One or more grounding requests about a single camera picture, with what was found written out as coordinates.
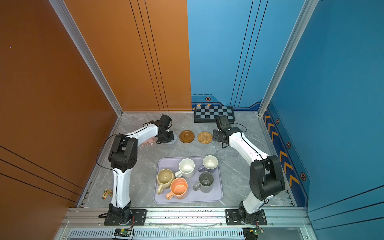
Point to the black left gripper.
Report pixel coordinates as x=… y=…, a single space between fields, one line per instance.
x=171 y=138

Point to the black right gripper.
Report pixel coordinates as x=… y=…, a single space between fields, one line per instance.
x=215 y=132

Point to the pink cherry blossom coaster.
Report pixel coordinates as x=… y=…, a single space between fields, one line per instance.
x=149 y=142

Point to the woven rattan round coaster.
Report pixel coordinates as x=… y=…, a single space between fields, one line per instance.
x=205 y=137

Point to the brown wooden round coaster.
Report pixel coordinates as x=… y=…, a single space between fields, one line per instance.
x=187 y=136

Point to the grey woven round coaster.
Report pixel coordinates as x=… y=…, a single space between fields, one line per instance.
x=171 y=142

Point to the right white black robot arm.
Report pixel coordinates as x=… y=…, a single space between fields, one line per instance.
x=266 y=175

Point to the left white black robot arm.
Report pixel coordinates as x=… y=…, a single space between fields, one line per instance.
x=123 y=157

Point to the black silver chessboard box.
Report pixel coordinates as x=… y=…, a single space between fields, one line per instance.
x=208 y=114

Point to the purple white ceramic mug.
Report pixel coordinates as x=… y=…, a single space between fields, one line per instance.
x=210 y=164

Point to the yellow ceramic mug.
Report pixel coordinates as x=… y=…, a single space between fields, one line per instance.
x=164 y=180

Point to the grey ceramic mug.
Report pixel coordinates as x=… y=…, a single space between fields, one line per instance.
x=205 y=183

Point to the orange ceramic mug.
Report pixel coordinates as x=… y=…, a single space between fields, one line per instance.
x=179 y=189

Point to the lavender rectangular tray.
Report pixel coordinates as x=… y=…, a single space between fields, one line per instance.
x=215 y=195

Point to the small brass colourful trinkets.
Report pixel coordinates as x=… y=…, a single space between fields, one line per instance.
x=107 y=193

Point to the right small circuit board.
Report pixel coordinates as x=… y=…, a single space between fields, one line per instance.
x=252 y=233

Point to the left green circuit board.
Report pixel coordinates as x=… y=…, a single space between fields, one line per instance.
x=123 y=234

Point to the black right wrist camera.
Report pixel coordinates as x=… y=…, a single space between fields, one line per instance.
x=223 y=122

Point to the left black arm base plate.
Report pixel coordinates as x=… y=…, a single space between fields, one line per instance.
x=138 y=217

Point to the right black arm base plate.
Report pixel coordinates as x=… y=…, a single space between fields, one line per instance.
x=232 y=216

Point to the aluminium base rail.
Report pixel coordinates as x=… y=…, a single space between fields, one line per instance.
x=191 y=223

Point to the aluminium corner post right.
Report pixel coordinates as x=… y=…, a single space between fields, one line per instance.
x=295 y=37

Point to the aluminium corner post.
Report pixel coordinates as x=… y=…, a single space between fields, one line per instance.
x=75 y=34
x=295 y=37

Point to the aluminium corner post left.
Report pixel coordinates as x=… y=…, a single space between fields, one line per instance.
x=75 y=34

